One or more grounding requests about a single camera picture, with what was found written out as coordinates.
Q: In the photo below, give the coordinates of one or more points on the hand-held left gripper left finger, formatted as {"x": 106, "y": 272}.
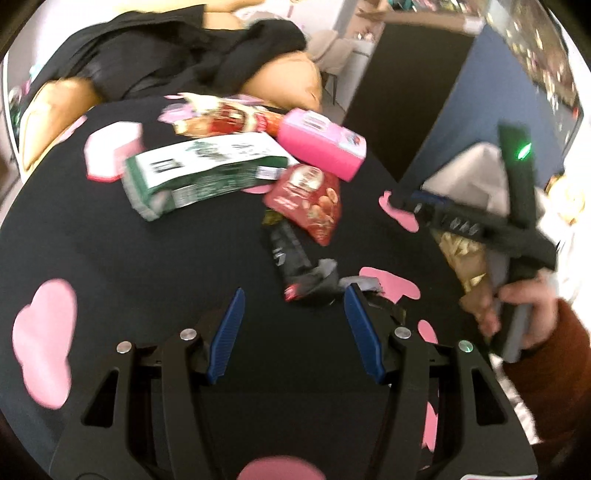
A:
{"x": 226, "y": 337}

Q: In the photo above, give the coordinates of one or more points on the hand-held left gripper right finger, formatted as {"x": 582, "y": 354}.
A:
{"x": 364, "y": 337}

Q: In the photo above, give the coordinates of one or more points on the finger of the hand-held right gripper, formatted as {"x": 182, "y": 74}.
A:
{"x": 411, "y": 213}
{"x": 427, "y": 197}

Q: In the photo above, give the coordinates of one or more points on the trash bin with yellow bag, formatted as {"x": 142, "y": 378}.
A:
{"x": 461, "y": 263}

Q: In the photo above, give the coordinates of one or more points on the grey foil wrapper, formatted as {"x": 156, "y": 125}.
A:
{"x": 367, "y": 284}

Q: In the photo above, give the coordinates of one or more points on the red cookie snack packet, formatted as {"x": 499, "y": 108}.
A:
{"x": 309, "y": 203}

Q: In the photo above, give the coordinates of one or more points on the black wrapper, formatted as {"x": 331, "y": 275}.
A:
{"x": 293, "y": 258}

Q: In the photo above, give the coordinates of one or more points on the white green milk carton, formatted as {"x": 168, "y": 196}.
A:
{"x": 198, "y": 170}

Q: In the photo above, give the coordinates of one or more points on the red white snack packet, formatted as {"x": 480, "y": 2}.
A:
{"x": 231, "y": 117}

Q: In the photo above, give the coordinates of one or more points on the pink white snack packet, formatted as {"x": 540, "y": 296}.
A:
{"x": 113, "y": 147}

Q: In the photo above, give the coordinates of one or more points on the person's right forearm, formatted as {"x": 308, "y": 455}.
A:
{"x": 558, "y": 383}

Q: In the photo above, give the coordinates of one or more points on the person's right hand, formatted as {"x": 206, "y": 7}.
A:
{"x": 538, "y": 309}

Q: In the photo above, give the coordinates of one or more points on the yellow plush toy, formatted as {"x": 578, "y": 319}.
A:
{"x": 565, "y": 194}

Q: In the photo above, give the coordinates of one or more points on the black tablecloth with pink prints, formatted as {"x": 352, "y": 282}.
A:
{"x": 138, "y": 277}

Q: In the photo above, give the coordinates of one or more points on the pink box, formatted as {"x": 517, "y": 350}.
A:
{"x": 318, "y": 143}

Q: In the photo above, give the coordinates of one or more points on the blue partition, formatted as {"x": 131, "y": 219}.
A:
{"x": 498, "y": 101}

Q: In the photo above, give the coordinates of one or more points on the black jacket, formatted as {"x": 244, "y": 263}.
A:
{"x": 161, "y": 60}

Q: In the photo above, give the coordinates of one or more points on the yellow armchair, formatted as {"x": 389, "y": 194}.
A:
{"x": 46, "y": 115}

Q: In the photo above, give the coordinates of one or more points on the small colourful toys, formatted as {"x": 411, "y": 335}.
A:
{"x": 14, "y": 101}

